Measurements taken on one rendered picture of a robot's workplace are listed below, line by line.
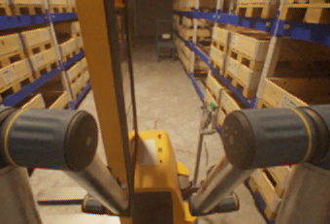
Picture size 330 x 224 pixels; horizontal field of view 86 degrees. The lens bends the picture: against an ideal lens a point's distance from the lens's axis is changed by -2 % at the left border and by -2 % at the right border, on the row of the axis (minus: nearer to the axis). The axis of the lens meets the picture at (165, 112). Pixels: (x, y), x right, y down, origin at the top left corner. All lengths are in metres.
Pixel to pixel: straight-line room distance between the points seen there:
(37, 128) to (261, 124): 0.48
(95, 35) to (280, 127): 0.93
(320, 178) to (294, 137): 0.20
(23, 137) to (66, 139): 0.09
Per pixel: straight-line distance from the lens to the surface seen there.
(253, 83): 2.45
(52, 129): 0.45
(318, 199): 0.69
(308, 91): 2.58
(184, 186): 2.19
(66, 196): 2.80
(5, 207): 0.70
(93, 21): 1.08
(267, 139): 0.45
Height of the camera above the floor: 2.15
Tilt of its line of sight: 30 degrees down
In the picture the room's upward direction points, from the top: straight up
